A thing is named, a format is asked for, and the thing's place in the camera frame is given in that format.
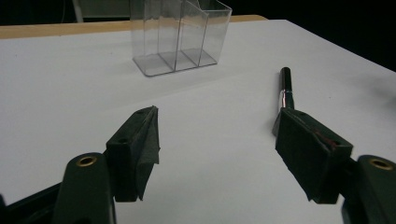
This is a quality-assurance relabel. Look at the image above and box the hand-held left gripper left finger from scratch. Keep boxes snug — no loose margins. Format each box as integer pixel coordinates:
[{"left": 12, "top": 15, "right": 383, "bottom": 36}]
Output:
[{"left": 106, "top": 105, "right": 162, "bottom": 203}]

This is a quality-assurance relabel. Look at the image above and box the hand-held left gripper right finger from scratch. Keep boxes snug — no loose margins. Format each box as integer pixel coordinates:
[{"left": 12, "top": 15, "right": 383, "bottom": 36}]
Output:
[{"left": 272, "top": 106, "right": 354, "bottom": 204}]

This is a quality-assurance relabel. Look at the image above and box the clear acrylic organizer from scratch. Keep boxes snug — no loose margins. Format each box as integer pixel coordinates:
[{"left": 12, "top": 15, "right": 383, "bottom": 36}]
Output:
[{"left": 129, "top": 0, "right": 233, "bottom": 77}]

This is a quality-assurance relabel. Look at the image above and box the white table board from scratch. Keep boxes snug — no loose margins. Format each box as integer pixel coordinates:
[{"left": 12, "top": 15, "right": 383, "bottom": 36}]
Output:
[{"left": 0, "top": 19, "right": 396, "bottom": 224}]

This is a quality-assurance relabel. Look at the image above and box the white desk frame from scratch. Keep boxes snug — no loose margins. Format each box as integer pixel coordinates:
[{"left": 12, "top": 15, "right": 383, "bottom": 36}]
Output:
[{"left": 72, "top": 0, "right": 132, "bottom": 23}]

